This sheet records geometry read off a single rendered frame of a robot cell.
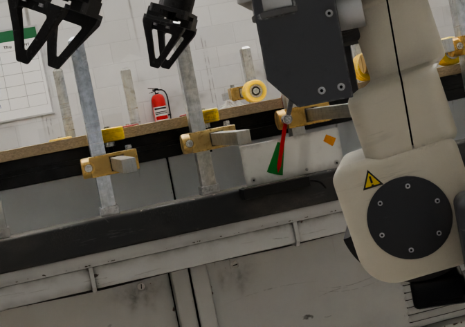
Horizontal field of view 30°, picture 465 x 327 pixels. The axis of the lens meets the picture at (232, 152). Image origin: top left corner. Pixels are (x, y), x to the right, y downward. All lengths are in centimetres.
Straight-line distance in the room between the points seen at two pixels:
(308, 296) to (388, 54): 145
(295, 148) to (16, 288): 76
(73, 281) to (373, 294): 89
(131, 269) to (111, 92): 720
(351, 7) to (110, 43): 831
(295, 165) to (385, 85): 111
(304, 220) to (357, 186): 114
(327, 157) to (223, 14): 741
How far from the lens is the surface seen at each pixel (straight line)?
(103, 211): 210
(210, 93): 944
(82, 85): 210
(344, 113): 192
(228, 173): 237
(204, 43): 947
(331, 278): 251
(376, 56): 113
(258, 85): 309
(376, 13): 113
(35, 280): 215
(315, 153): 219
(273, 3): 107
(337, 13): 107
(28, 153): 225
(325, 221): 224
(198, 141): 212
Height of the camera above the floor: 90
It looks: 3 degrees down
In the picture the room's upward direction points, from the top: 11 degrees counter-clockwise
